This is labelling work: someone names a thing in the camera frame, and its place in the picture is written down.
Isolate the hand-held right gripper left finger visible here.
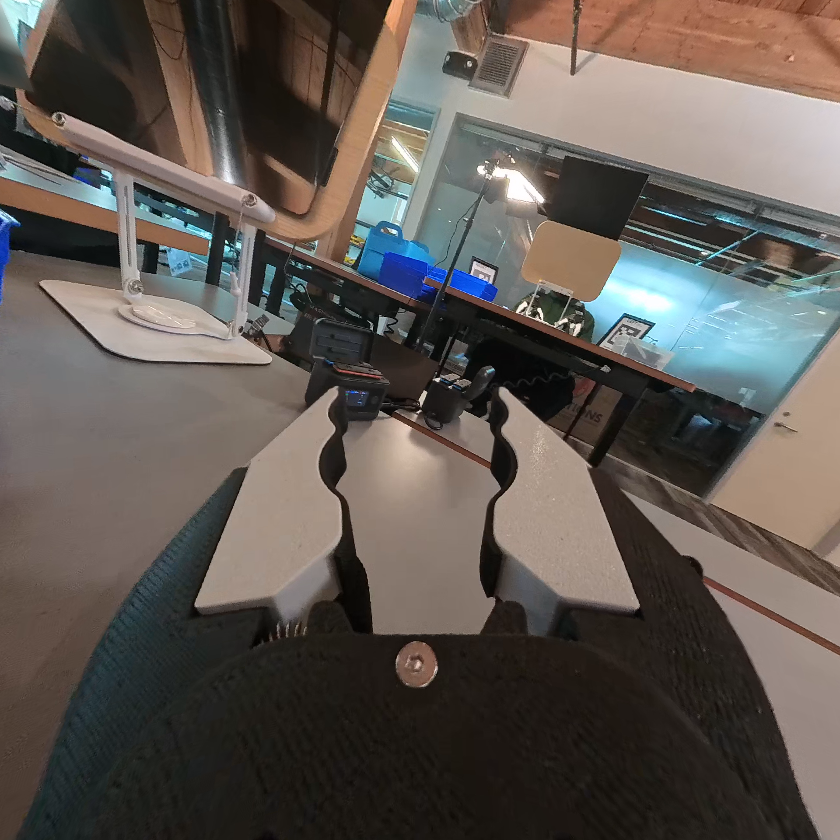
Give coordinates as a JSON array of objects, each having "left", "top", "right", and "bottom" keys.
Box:
[{"left": 195, "top": 386, "right": 361, "bottom": 618}]

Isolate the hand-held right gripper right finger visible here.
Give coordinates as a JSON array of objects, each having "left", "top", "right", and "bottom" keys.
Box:
[{"left": 481, "top": 386, "right": 641, "bottom": 622}]

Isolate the blue storage bin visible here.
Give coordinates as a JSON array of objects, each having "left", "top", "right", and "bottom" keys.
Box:
[{"left": 0, "top": 206, "right": 22, "bottom": 304}]

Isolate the cardboard box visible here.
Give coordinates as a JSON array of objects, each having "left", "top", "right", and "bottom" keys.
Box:
[{"left": 543, "top": 384, "right": 632, "bottom": 448}]

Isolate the small black charger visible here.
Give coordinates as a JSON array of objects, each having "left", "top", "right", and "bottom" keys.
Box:
[{"left": 420, "top": 365, "right": 497, "bottom": 425}]

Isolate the brown top table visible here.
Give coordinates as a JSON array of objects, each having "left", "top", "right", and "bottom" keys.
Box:
[
  {"left": 262, "top": 236, "right": 434, "bottom": 355},
  {"left": 423, "top": 279, "right": 697, "bottom": 468},
  {"left": 0, "top": 147, "right": 221, "bottom": 273}
]

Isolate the clear plastic box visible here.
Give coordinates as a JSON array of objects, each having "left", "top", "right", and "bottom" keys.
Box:
[{"left": 619, "top": 336, "right": 675, "bottom": 370}]

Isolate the black battery charging case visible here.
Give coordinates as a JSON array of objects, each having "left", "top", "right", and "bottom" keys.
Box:
[{"left": 304, "top": 318, "right": 392, "bottom": 421}]

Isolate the printed tag board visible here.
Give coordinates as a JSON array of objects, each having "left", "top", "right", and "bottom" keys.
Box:
[{"left": 596, "top": 314, "right": 657, "bottom": 358}]

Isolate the green holder with white parts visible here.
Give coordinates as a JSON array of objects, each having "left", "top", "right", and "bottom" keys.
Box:
[{"left": 514, "top": 290, "right": 596, "bottom": 340}]

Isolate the white door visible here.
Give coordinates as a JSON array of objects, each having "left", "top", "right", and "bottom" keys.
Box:
[{"left": 710, "top": 338, "right": 840, "bottom": 553}]

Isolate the white screen stand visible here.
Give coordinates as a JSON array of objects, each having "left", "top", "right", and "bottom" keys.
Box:
[{"left": 39, "top": 112, "right": 277, "bottom": 365}]

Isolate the tan rounded board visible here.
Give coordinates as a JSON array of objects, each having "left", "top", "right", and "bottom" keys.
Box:
[{"left": 521, "top": 221, "right": 623, "bottom": 303}]

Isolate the blue tool case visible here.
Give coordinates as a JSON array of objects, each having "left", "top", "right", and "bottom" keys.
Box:
[{"left": 357, "top": 221, "right": 431, "bottom": 277}]

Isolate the black square panel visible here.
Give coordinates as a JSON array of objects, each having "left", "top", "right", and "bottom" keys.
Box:
[{"left": 550, "top": 155, "right": 651, "bottom": 242}]

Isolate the studio light on stand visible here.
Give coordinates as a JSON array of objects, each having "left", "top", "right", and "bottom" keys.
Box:
[{"left": 419, "top": 152, "right": 549, "bottom": 345}]

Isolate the glass wall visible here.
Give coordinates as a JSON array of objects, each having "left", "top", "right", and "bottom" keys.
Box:
[{"left": 400, "top": 112, "right": 840, "bottom": 500}]

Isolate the wooden post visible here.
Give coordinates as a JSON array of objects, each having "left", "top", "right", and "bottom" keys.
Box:
[{"left": 317, "top": 217, "right": 375, "bottom": 262}]

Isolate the dark screen with tan frame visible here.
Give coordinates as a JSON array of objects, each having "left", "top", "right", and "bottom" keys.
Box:
[{"left": 16, "top": 0, "right": 419, "bottom": 245}]

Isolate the wall air vent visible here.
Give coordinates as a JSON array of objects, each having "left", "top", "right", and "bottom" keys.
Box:
[{"left": 468, "top": 34, "right": 530, "bottom": 99}]

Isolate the silver ceiling duct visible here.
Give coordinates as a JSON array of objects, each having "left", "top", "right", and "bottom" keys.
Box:
[{"left": 420, "top": 0, "right": 494, "bottom": 22}]

